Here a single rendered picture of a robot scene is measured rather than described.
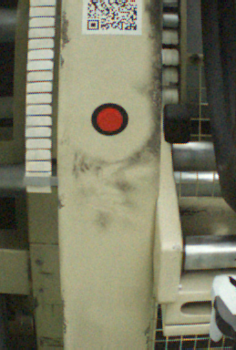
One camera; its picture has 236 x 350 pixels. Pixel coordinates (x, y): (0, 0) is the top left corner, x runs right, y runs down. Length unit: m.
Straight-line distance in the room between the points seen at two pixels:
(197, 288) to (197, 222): 0.29
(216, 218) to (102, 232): 0.29
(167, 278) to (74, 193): 0.17
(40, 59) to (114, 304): 0.38
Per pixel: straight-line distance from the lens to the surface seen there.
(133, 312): 1.51
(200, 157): 1.62
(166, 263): 1.33
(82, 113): 1.36
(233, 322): 0.95
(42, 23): 1.32
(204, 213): 1.68
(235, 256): 1.38
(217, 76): 1.59
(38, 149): 1.39
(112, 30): 1.31
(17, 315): 2.51
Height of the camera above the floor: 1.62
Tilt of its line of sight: 27 degrees down
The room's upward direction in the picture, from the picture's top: 1 degrees clockwise
